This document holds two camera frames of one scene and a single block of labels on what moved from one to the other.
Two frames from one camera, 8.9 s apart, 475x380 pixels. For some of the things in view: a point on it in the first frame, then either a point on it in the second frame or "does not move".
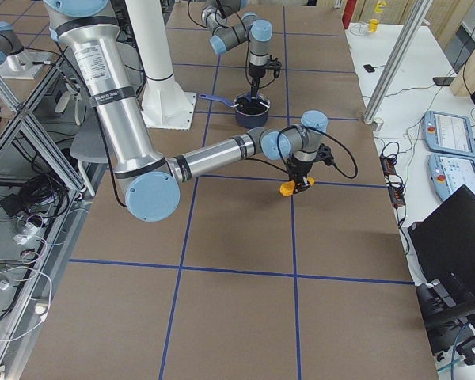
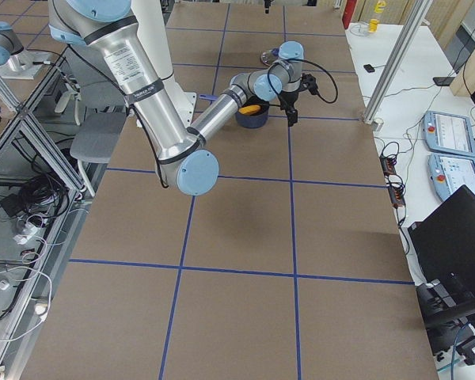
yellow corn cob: x=288 y=188 → x=249 y=110
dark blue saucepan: x=248 y=114 does not move
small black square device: x=369 y=68 does not move
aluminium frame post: x=410 y=28 does not move
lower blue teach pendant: x=449 y=172 does not move
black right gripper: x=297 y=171 → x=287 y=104
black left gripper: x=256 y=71 → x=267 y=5
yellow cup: x=373 y=25 does not move
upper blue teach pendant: x=448 y=133 does not move
